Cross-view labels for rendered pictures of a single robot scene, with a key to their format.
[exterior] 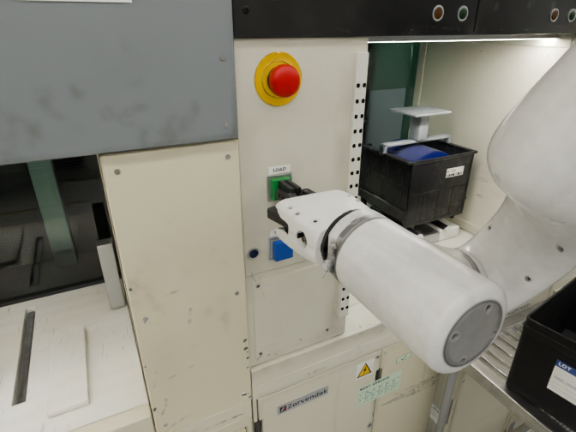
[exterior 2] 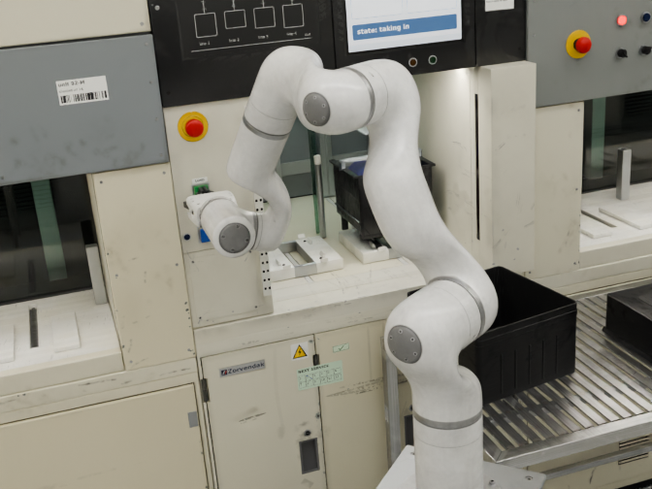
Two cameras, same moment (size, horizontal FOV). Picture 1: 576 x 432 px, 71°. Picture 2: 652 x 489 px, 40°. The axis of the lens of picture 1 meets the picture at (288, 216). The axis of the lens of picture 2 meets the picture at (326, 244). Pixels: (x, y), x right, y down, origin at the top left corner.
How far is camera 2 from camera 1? 146 cm
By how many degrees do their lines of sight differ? 10
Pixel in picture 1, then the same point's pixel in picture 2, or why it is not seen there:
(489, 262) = (267, 216)
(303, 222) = (192, 205)
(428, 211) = not seen: hidden behind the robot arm
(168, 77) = (127, 131)
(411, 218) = (368, 229)
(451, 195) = not seen: hidden behind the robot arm
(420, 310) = (212, 228)
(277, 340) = (212, 309)
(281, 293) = (211, 270)
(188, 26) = (137, 106)
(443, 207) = not seen: hidden behind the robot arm
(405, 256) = (216, 211)
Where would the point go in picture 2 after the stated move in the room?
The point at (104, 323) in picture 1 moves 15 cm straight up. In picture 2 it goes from (90, 311) to (80, 258)
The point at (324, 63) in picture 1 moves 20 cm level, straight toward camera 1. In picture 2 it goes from (222, 114) to (189, 136)
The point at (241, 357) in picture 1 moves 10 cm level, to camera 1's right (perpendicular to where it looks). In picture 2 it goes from (183, 316) to (225, 316)
